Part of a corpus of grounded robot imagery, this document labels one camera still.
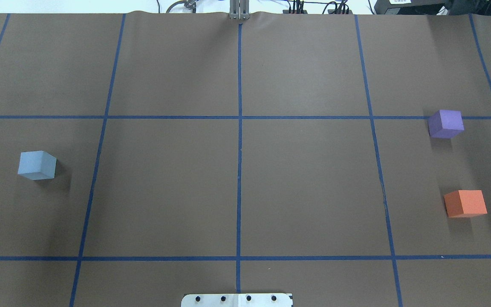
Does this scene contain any white metal mounting plate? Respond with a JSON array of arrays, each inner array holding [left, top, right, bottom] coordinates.
[[181, 293, 294, 307]]

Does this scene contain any grey aluminium frame post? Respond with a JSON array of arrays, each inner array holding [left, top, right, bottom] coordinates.
[[229, 0, 251, 20]]

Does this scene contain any black box at table edge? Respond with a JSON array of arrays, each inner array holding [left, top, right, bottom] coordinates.
[[374, 0, 446, 15]]

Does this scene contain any light blue foam block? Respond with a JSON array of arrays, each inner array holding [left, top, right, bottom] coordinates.
[[17, 151, 57, 180]]

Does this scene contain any purple foam block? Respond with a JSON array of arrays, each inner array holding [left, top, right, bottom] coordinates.
[[428, 110, 465, 139]]

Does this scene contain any orange foam block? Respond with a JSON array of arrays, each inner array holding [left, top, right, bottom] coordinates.
[[443, 190, 488, 218]]

